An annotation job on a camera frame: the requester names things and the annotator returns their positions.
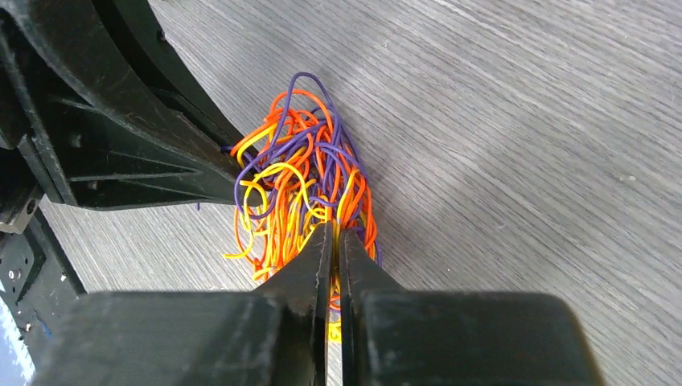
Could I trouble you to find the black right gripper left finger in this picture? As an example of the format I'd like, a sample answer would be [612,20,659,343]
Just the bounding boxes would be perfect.
[33,225,333,385]

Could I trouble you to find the orange yellow purple cables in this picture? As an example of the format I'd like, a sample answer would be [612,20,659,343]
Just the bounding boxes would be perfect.
[220,72,384,342]

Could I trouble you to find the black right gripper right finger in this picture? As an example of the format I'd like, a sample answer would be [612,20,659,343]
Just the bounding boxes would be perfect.
[339,231,604,385]

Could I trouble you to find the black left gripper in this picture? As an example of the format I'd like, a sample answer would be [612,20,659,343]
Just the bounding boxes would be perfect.
[1,1,244,233]

